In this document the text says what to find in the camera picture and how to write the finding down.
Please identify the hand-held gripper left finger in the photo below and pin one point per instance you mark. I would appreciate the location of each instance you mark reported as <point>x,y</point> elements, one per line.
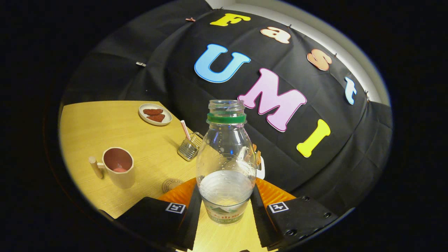
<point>192,224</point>

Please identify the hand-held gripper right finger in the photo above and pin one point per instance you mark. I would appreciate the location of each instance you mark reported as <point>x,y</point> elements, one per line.
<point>260,224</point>

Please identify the round wooden coaster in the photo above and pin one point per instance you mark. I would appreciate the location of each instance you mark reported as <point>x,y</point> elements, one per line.
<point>169,184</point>

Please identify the clear plastic juice bottle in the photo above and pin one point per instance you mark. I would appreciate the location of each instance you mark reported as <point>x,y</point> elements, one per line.
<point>225,147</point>

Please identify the white toaster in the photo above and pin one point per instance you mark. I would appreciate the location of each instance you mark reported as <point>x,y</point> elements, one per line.
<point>261,171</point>

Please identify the toast slice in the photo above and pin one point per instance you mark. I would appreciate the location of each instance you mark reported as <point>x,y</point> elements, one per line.
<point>258,156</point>

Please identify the red striped straw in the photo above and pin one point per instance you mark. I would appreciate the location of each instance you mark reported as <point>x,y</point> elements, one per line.
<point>185,130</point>

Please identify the round white plate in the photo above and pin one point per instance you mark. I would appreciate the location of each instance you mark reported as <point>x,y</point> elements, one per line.
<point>168,120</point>

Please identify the reddish brown sausage piece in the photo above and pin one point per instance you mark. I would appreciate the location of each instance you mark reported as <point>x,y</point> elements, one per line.
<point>153,111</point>
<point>156,118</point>

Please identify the wooden table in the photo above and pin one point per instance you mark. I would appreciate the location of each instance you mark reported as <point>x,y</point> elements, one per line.
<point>105,122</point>

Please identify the black backdrop cloth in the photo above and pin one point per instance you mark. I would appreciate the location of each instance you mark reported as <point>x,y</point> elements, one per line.
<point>175,70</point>

